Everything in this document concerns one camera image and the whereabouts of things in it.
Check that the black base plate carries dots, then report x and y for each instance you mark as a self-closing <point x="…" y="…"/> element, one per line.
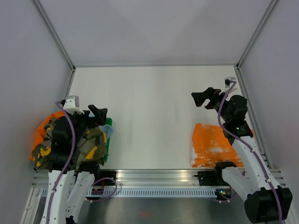
<point x="106" y="174"/>
<point x="209" y="178"/>

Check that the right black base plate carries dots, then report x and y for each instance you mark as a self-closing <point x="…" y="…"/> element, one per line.
<point x="209" y="178"/>

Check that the white slotted cable duct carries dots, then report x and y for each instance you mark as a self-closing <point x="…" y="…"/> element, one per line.
<point x="152" y="192"/>

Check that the folded orange trousers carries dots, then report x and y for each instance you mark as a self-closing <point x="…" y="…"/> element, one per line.
<point x="209" y="146"/>

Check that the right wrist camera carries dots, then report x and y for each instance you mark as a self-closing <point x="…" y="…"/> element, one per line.
<point x="228" y="81"/>

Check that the orange garment in bin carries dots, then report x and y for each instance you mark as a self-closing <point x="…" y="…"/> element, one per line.
<point x="40" y="147"/>

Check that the aluminium rail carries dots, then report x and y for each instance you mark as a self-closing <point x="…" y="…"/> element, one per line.
<point x="159" y="178"/>

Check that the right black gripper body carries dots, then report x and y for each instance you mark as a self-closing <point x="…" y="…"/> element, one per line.
<point x="217" y="99"/>

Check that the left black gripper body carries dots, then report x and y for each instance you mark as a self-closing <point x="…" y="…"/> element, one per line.
<point x="84" y="120"/>

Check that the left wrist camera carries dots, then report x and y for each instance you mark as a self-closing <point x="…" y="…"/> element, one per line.
<point x="71" y="104"/>

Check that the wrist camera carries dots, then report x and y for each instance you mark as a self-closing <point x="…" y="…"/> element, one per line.
<point x="71" y="104"/>
<point x="228" y="81"/>

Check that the green plastic bin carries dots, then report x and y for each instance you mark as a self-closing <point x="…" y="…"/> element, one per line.
<point x="108" y="121"/>

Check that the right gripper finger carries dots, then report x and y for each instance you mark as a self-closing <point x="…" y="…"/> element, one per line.
<point x="200" y="97"/>
<point x="210" y="104"/>

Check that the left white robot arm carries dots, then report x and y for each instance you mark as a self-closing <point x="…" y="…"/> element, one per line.
<point x="67" y="189"/>

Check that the camouflage trousers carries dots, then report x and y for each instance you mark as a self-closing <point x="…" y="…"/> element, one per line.
<point x="90" y="146"/>

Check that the light blue garment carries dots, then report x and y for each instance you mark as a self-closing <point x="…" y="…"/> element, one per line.
<point x="108" y="130"/>

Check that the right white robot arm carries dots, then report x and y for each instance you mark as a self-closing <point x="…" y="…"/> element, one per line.
<point x="265" y="200"/>

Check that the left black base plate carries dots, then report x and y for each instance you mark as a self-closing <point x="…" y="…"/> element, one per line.
<point x="106" y="174"/>

